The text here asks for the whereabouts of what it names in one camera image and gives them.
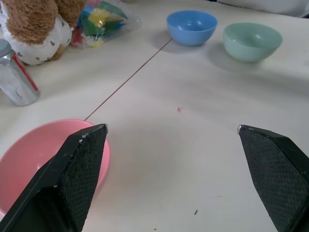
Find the pink plastic bowl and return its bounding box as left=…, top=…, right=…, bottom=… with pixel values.
left=0, top=118, right=112, bottom=217

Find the clear bag of colourful blocks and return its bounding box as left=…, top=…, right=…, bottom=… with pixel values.
left=70, top=0, right=140, bottom=50

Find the green plastic bowl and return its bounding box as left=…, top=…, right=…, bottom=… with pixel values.
left=222, top=22, right=283, bottom=63

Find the blue plastic bowl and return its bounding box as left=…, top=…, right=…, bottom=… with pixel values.
left=166, top=10, right=218, bottom=47

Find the silver bottle with red stripe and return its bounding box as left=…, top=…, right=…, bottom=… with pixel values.
left=0, top=39, right=41, bottom=107

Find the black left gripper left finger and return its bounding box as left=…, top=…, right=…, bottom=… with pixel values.
left=0, top=124, right=108, bottom=232

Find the brown and white plush toy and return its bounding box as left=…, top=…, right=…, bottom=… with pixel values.
left=0, top=0, right=88, bottom=66

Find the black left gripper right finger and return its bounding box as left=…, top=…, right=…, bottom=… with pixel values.
left=237, top=124, right=309, bottom=232

